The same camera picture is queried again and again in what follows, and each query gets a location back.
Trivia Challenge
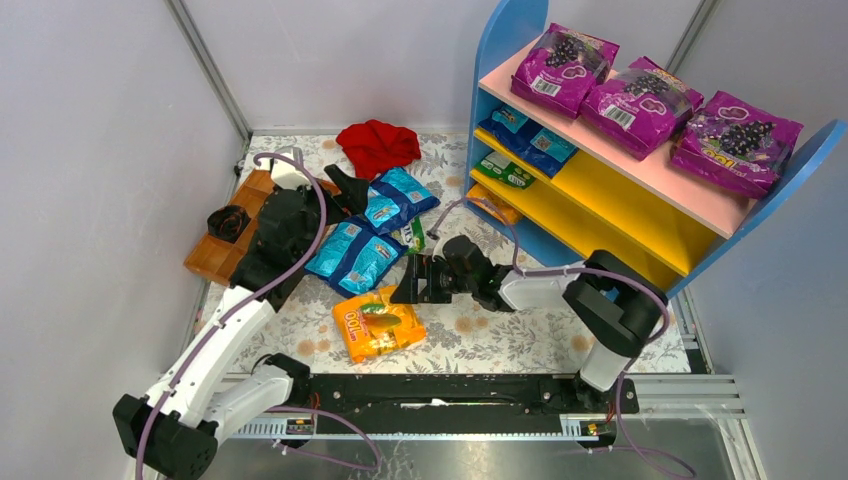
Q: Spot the black round object on tray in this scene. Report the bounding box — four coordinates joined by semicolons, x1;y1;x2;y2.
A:
207;205;250;243

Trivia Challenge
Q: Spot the blue candy bag on shelf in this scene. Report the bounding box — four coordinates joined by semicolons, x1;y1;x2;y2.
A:
478;104;579;178

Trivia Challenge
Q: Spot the blue candy bag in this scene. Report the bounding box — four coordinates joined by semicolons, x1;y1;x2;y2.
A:
305;217;408;298
364;167;440;235
478;104;579;178

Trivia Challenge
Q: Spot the purple grape candy bag left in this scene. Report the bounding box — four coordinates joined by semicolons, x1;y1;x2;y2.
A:
510;22;619;119

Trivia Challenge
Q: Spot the purple grape candy bag middle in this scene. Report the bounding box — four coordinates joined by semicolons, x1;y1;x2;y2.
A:
579;56;704;161

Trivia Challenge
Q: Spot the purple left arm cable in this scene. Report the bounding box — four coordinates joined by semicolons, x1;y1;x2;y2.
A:
134;152;383;480

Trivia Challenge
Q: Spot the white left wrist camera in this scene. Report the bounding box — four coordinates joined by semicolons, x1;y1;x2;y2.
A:
269;146;310;189

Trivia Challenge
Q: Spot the green white Fox's candy bag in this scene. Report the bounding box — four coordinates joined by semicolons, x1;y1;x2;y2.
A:
391;216;426;255

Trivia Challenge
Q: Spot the purple grape candy bag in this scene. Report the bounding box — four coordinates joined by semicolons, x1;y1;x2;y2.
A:
670;91;803;199
510;22;619;119
579;56;704;161

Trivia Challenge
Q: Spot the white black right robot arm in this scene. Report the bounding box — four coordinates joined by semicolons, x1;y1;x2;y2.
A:
391;235;670;392

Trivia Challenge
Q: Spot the orange mango candy bag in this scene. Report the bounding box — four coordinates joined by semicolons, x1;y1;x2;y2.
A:
332;286;427;363
467;183;523;226

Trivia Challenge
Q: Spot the red cloth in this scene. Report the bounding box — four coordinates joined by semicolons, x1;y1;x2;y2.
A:
336;119;422;180

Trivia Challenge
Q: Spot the floral table mat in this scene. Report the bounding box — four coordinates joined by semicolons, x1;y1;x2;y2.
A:
195;132;690;376

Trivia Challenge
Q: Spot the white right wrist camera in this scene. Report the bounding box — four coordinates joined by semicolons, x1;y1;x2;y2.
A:
432;236;448;260

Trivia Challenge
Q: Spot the blue yellow pink shelf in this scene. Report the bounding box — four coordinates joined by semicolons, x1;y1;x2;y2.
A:
466;1;847;296

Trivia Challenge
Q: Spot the orange wooden divided tray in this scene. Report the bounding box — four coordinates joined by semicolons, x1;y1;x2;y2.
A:
184;171;320;291

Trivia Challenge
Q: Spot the purple grape candy bag right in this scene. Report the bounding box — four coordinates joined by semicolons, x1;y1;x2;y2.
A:
670;91;803;199

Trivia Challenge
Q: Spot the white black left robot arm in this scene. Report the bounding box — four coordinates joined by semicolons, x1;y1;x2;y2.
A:
112;153;331;479

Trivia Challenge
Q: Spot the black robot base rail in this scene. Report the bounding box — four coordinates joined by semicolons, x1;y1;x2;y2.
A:
264;354;641;439

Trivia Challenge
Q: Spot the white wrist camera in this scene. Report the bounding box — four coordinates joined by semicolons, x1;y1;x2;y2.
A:
432;236;448;260
269;146;310;189

